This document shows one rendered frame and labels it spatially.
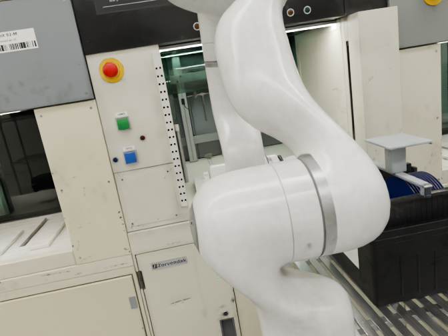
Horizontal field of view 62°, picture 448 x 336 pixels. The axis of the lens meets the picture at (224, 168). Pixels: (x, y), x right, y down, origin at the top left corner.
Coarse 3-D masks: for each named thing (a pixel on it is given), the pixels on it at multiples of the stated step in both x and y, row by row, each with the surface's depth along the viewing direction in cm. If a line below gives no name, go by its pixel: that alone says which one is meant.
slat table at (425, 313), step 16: (320, 272) 97; (336, 272) 96; (352, 288) 89; (352, 304) 83; (368, 304) 82; (400, 304) 81; (416, 304) 80; (432, 304) 79; (368, 320) 78; (384, 320) 77; (400, 320) 77; (416, 320) 75; (432, 320) 75
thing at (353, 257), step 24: (384, 240) 77; (408, 240) 78; (432, 240) 79; (360, 264) 85; (384, 264) 79; (408, 264) 79; (432, 264) 80; (360, 288) 88; (384, 288) 80; (408, 288) 81; (432, 288) 81
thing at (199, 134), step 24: (96, 0) 99; (120, 0) 100; (144, 0) 101; (288, 0) 106; (120, 72) 105; (192, 96) 195; (192, 120) 199; (192, 144) 196; (216, 144) 204; (264, 144) 208
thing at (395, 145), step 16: (384, 144) 85; (400, 144) 83; (416, 144) 82; (400, 160) 87; (384, 176) 100; (400, 176) 86; (432, 192) 79; (400, 208) 80; (416, 208) 80; (432, 208) 80; (400, 224) 80; (416, 224) 81
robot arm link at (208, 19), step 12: (168, 0) 58; (180, 0) 57; (192, 0) 58; (204, 0) 61; (216, 0) 63; (228, 0) 65; (204, 12) 63; (216, 12) 65; (204, 24) 70; (216, 24) 69; (204, 36) 72; (204, 48) 73; (204, 60) 75; (216, 60) 72
